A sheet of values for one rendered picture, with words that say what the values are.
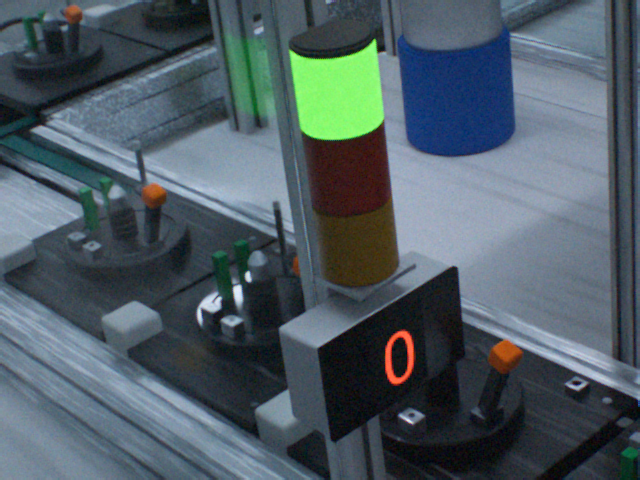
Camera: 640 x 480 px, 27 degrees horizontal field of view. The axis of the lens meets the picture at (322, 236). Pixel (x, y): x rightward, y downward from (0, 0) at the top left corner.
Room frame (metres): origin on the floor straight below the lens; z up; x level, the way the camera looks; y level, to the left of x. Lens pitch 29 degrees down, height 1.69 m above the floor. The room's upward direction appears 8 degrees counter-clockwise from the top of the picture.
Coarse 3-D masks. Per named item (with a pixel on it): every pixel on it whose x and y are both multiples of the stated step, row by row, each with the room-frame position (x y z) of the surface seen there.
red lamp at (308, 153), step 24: (312, 144) 0.72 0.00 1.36; (336, 144) 0.71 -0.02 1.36; (360, 144) 0.71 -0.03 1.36; (384, 144) 0.73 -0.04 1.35; (312, 168) 0.72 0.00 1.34; (336, 168) 0.71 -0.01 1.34; (360, 168) 0.71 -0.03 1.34; (384, 168) 0.72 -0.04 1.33; (312, 192) 0.73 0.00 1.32; (336, 192) 0.71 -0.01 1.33; (360, 192) 0.71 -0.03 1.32; (384, 192) 0.72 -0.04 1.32
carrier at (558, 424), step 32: (448, 384) 0.95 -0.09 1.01; (480, 384) 0.97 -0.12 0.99; (512, 384) 0.96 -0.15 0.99; (544, 384) 0.98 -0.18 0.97; (384, 416) 0.94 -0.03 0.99; (416, 416) 0.91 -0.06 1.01; (448, 416) 0.93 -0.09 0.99; (480, 416) 0.91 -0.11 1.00; (512, 416) 0.92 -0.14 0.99; (544, 416) 0.94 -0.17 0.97; (576, 416) 0.93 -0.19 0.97; (608, 416) 0.92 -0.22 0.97; (384, 448) 0.92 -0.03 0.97; (416, 448) 0.90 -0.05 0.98; (448, 448) 0.89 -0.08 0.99; (480, 448) 0.89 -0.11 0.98; (512, 448) 0.90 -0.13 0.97; (544, 448) 0.89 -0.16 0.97; (576, 448) 0.89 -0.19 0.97
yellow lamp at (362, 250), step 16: (384, 208) 0.72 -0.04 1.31; (320, 224) 0.72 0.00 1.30; (336, 224) 0.71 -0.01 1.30; (352, 224) 0.71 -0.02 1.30; (368, 224) 0.71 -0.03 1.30; (384, 224) 0.72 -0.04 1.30; (320, 240) 0.72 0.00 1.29; (336, 240) 0.71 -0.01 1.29; (352, 240) 0.71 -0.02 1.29; (368, 240) 0.71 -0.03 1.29; (384, 240) 0.72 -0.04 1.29; (320, 256) 0.73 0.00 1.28; (336, 256) 0.71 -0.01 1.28; (352, 256) 0.71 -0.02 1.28; (368, 256) 0.71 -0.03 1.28; (384, 256) 0.72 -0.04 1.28; (336, 272) 0.72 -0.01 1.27; (352, 272) 0.71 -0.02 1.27; (368, 272) 0.71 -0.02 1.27; (384, 272) 0.71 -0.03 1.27
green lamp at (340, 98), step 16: (368, 48) 0.72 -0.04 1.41; (304, 64) 0.72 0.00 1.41; (320, 64) 0.71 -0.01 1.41; (336, 64) 0.71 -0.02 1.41; (352, 64) 0.71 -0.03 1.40; (368, 64) 0.72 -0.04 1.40; (304, 80) 0.72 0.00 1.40; (320, 80) 0.71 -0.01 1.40; (336, 80) 0.71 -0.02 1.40; (352, 80) 0.71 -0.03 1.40; (368, 80) 0.72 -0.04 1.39; (304, 96) 0.72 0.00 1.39; (320, 96) 0.71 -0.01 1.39; (336, 96) 0.71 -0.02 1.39; (352, 96) 0.71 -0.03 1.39; (368, 96) 0.72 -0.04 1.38; (304, 112) 0.72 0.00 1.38; (320, 112) 0.71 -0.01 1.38; (336, 112) 0.71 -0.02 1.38; (352, 112) 0.71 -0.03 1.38; (368, 112) 0.72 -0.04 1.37; (304, 128) 0.72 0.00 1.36; (320, 128) 0.71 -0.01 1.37; (336, 128) 0.71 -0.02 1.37; (352, 128) 0.71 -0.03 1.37; (368, 128) 0.71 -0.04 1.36
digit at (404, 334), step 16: (416, 304) 0.73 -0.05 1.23; (384, 320) 0.71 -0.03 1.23; (400, 320) 0.72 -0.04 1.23; (416, 320) 0.73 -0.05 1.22; (368, 336) 0.70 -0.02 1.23; (384, 336) 0.71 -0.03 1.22; (400, 336) 0.72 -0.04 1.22; (416, 336) 0.73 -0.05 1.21; (384, 352) 0.71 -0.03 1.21; (400, 352) 0.72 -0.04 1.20; (416, 352) 0.72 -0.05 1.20; (384, 368) 0.71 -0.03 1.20; (400, 368) 0.71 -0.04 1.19; (416, 368) 0.72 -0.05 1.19; (384, 384) 0.71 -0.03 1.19; (400, 384) 0.71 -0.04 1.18; (384, 400) 0.70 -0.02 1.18
